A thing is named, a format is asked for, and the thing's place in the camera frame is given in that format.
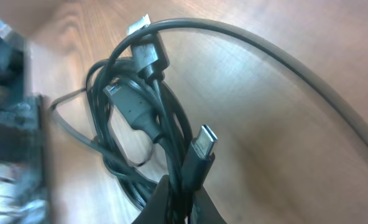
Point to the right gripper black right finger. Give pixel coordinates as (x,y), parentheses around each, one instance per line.
(204,211)

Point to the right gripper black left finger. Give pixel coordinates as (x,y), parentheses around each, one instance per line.
(157,210)

